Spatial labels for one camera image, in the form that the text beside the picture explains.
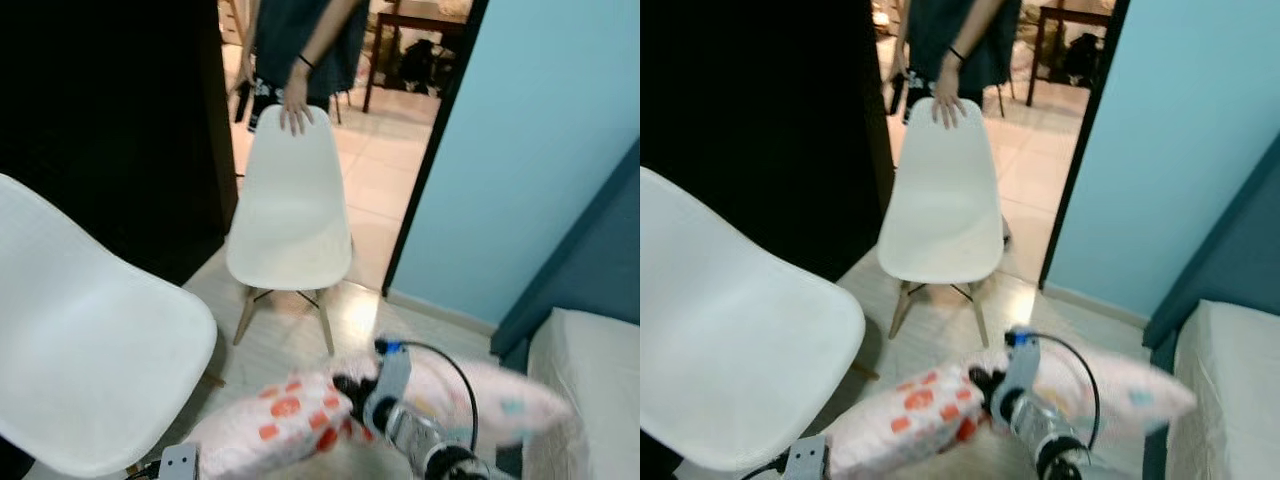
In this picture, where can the pink pillow with orange prints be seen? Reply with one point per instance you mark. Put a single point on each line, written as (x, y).
(920, 415)
(290, 420)

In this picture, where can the white chair with wooden legs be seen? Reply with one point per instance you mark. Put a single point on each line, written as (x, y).
(940, 200)
(290, 200)

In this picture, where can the person left forearm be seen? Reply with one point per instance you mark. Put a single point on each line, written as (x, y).
(975, 30)
(325, 35)

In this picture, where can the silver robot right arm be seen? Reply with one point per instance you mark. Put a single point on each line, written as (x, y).
(1050, 430)
(420, 435)

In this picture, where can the large white plastic chair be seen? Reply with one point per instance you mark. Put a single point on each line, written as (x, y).
(90, 330)
(740, 330)

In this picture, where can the person left hand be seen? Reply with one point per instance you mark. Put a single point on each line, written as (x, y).
(297, 105)
(948, 98)

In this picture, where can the person right hand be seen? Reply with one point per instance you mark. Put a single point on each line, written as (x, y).
(245, 75)
(898, 70)

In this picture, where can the white bed sheet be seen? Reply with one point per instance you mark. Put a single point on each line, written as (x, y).
(1235, 380)
(590, 385)

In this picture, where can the black bag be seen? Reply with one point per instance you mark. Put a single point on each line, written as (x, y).
(1080, 58)
(418, 62)

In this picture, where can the person in dark dress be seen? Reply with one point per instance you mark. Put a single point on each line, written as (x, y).
(290, 30)
(940, 25)

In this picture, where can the dark wooden table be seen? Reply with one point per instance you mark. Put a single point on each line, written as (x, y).
(420, 18)
(1075, 14)

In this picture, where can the black wardrobe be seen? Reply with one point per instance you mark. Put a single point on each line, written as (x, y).
(100, 100)

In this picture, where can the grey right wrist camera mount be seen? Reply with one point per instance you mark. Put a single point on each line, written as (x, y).
(390, 385)
(1022, 375)

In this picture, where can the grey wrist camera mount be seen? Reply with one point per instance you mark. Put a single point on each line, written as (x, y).
(390, 385)
(178, 462)
(805, 460)
(1022, 375)

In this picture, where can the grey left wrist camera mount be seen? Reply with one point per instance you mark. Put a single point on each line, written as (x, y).
(178, 462)
(805, 460)

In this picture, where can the black door frame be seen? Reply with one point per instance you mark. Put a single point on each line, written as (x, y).
(440, 130)
(1090, 130)

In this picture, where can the dark teal bed frame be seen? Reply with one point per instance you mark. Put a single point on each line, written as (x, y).
(600, 260)
(1245, 250)

